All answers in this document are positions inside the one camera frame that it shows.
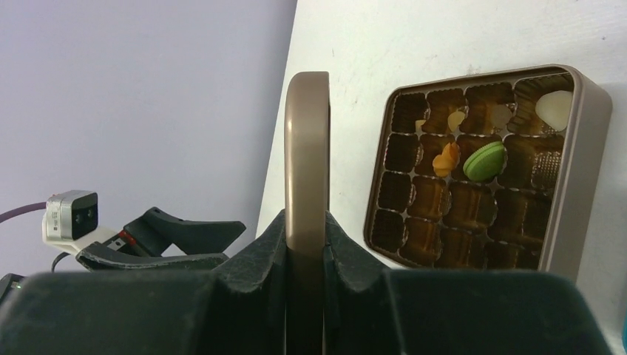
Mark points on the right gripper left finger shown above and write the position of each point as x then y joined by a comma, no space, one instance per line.
235,308

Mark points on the brown cookie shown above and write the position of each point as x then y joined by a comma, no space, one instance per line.
455,119

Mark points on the tan cookie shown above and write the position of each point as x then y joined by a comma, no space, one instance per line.
499,116

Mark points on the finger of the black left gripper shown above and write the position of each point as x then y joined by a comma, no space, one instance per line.
155,231

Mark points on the beige cookie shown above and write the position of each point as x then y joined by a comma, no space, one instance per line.
553,109

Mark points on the orange cookie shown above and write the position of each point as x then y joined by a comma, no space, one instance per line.
447,161

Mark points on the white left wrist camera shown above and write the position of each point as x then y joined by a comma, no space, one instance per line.
71,222

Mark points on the gold tin lid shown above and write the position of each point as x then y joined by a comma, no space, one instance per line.
306,148

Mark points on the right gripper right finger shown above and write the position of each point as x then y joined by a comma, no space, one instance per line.
374,309

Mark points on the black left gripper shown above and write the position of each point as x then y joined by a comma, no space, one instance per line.
98,257

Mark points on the green cookie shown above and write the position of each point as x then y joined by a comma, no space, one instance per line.
485,163

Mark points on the gold cookie tin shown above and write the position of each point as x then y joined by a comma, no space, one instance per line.
533,215

